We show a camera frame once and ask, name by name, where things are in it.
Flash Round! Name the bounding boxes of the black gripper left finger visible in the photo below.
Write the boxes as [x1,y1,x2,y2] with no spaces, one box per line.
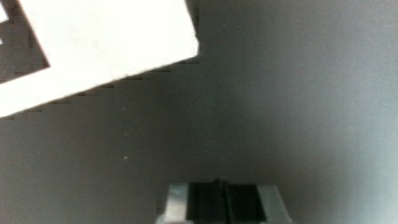
[154,183,225,224]

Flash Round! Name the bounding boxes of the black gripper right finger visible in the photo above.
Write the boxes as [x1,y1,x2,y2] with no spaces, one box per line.
[223,184,293,224]

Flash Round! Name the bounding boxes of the white chair backrest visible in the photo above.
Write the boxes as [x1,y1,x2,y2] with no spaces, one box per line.
[0,0,199,118]

